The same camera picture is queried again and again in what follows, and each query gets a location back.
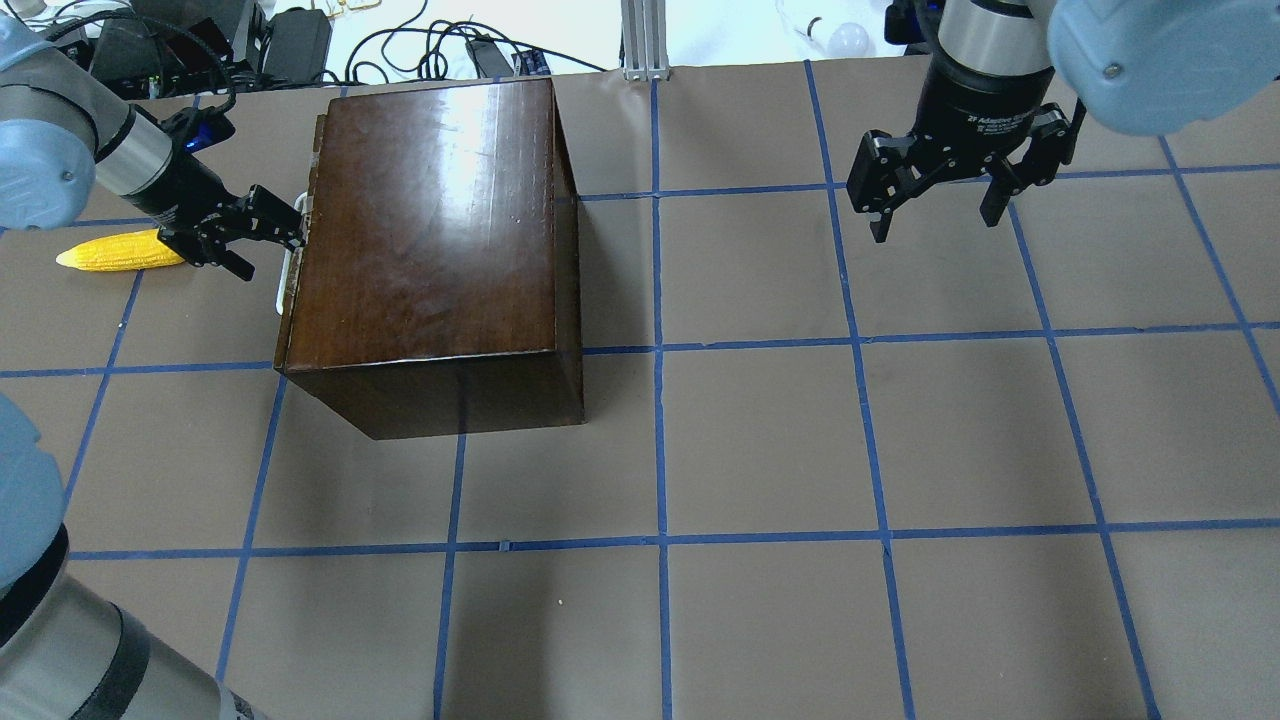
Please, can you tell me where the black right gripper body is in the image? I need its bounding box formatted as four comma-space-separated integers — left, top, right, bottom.
900, 60, 1055, 186

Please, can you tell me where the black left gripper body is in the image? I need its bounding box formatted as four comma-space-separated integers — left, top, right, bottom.
125, 152, 238, 261

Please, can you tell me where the yellow corn cob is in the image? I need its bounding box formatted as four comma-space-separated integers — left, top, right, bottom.
54, 229, 186, 273

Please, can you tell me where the wooden drawer with white handle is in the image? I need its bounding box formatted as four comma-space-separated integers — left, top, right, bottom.
275, 113, 326, 318

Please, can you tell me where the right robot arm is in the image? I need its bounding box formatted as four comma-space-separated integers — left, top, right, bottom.
846, 1, 1279, 243

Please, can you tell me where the brown wooden drawer cabinet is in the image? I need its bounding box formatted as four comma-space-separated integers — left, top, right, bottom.
274, 78, 585, 439

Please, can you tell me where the white light bulb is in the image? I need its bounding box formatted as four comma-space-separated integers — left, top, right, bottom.
803, 15, 874, 59

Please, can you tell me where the black power adapter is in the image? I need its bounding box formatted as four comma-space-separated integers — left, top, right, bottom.
261, 8, 332, 85

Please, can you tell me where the aluminium frame post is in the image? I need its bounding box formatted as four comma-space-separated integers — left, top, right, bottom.
620, 0, 671, 82

